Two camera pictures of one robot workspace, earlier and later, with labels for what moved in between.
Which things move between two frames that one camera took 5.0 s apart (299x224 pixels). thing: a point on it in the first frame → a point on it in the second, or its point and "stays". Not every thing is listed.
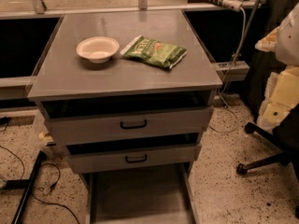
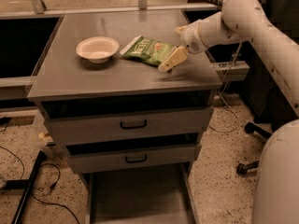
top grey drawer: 92,121 stays
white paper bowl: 98,49 stays
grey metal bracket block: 234,71 stays
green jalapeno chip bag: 154,52 stays
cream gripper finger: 281,96 → 179,30
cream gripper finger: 268,42 → 177,55
